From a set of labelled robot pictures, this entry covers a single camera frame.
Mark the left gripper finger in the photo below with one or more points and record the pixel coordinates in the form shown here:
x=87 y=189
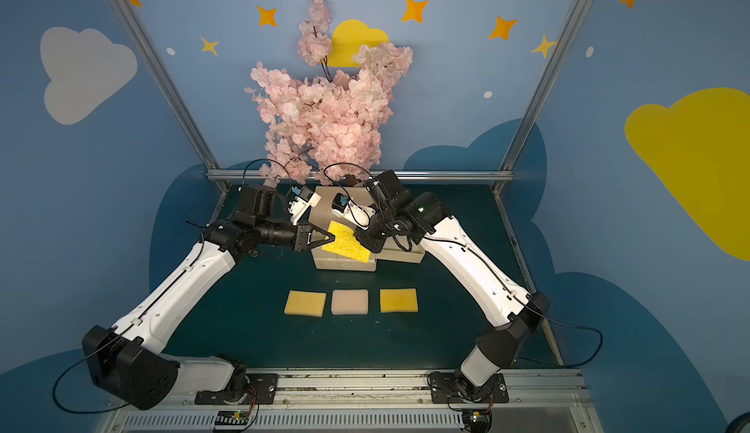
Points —
x=322 y=242
x=325 y=235

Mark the white three-drawer cabinet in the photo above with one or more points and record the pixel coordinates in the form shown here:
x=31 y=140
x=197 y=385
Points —
x=322 y=215

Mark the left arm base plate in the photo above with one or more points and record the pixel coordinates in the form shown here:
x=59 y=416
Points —
x=242 y=391

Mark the bright yellow porous sponge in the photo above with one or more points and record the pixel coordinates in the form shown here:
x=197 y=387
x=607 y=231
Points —
x=345 y=243

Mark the left aluminium frame post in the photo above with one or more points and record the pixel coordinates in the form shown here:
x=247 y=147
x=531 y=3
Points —
x=133 y=24

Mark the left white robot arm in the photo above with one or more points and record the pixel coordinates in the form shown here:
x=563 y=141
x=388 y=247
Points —
x=126 y=359

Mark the pink sponge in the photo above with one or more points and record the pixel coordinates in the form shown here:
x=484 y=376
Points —
x=350 y=302

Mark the green circuit board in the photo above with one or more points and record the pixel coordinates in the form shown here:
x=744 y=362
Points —
x=231 y=420

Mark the right aluminium frame post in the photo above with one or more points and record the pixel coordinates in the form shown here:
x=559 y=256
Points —
x=555 y=62

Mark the pale yellow foam sponge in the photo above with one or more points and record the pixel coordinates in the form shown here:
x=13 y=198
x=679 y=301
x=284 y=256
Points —
x=307 y=304

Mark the aluminium frame post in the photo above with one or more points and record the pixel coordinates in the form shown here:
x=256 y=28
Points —
x=555 y=62
x=133 y=24

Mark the aluminium mounting rail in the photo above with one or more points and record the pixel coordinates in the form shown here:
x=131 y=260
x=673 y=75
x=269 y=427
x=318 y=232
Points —
x=378 y=401

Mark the rear aluminium frame bar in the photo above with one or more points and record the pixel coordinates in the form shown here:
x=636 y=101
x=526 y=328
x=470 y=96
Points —
x=434 y=176

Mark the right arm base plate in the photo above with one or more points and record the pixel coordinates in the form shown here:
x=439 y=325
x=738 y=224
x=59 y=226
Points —
x=452 y=388

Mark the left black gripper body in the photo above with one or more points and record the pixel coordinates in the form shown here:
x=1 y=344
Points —
x=301 y=237

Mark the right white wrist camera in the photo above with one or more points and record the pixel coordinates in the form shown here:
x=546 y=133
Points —
x=344 y=208

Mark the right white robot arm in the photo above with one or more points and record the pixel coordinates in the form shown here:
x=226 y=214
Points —
x=514 y=313

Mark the pink cherry blossom tree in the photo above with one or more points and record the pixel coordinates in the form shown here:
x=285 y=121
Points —
x=327 y=127

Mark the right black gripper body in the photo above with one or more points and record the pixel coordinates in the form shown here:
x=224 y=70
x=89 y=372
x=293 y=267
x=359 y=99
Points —
x=370 y=239

